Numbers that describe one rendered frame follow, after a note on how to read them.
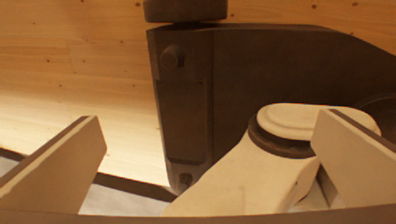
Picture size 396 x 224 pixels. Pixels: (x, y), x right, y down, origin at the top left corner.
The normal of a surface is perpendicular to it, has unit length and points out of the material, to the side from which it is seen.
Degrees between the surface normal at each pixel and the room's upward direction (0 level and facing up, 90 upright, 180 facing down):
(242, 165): 90
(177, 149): 0
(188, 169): 0
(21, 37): 0
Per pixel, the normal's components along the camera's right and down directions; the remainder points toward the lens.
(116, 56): -0.21, 0.47
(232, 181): -0.04, -0.88
